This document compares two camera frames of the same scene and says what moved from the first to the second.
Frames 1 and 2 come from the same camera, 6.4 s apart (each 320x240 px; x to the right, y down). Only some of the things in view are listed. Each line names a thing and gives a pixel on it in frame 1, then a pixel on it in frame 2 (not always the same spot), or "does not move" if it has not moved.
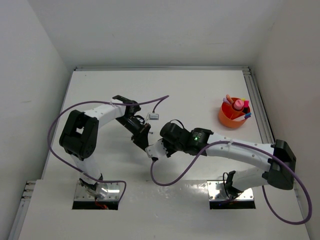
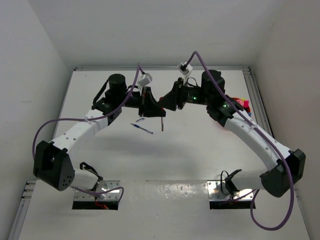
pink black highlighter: [246, 109] does not move
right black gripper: [170, 152] to [175, 97]
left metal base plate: [114, 192] does not move
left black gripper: [140, 136] to [147, 106]
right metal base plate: [217, 191] does not move
